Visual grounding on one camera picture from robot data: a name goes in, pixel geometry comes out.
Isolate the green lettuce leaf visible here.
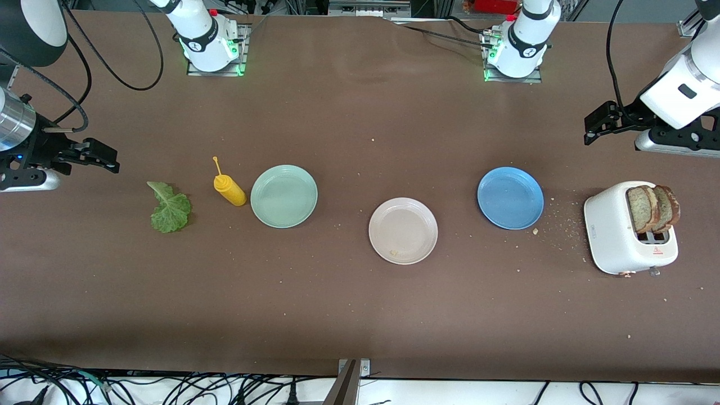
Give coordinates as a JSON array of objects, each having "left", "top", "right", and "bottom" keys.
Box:
[{"left": 147, "top": 181, "right": 192, "bottom": 233}]

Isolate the brown bread slice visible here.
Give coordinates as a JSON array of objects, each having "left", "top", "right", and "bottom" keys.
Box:
[
  {"left": 626, "top": 186, "right": 660, "bottom": 234},
  {"left": 652, "top": 185, "right": 681, "bottom": 233}
]

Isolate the yellow mustard squeeze bottle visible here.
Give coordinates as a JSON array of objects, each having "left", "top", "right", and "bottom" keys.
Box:
[{"left": 212, "top": 156, "right": 247, "bottom": 206}]

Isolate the blue plate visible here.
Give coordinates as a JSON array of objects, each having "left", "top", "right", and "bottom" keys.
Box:
[{"left": 477, "top": 166, "right": 545, "bottom": 230}]

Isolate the light green plate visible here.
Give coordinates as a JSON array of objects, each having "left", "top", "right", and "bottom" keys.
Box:
[{"left": 250, "top": 164, "right": 318, "bottom": 229}]

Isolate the beige plate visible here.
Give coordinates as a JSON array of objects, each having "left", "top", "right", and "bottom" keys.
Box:
[{"left": 368, "top": 197, "right": 438, "bottom": 265}]

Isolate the white toaster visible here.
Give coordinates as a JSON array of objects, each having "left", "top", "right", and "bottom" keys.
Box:
[{"left": 583, "top": 181, "right": 679, "bottom": 277}]

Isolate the red box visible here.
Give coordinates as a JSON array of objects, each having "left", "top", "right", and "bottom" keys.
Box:
[{"left": 464, "top": 0, "right": 521, "bottom": 15}]

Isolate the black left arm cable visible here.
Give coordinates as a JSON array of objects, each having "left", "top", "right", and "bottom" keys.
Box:
[{"left": 605, "top": 0, "right": 626, "bottom": 113}]

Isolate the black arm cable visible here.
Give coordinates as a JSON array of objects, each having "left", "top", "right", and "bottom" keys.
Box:
[
  {"left": 605, "top": 0, "right": 626, "bottom": 113},
  {"left": 0, "top": 0, "right": 165, "bottom": 134}
]

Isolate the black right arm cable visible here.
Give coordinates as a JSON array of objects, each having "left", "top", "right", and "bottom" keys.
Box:
[{"left": 0, "top": 0, "right": 165, "bottom": 134}]

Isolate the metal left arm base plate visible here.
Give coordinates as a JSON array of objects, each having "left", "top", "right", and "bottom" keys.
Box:
[{"left": 483, "top": 31, "right": 543, "bottom": 84}]

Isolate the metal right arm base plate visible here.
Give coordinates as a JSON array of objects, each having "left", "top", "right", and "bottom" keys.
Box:
[{"left": 187, "top": 22, "right": 249, "bottom": 77}]

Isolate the black table cable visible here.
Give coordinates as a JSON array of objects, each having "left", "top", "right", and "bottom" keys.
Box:
[{"left": 388, "top": 16, "right": 498, "bottom": 50}]

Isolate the tangle of black cables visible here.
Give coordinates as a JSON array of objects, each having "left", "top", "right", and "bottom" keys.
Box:
[{"left": 0, "top": 353, "right": 338, "bottom": 405}]

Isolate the aluminium frame rail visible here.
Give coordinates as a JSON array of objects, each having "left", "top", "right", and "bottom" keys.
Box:
[{"left": 329, "top": 0, "right": 411, "bottom": 17}]

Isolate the metal table edge bracket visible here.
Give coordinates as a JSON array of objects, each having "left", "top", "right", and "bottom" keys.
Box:
[{"left": 323, "top": 358, "right": 371, "bottom": 405}]

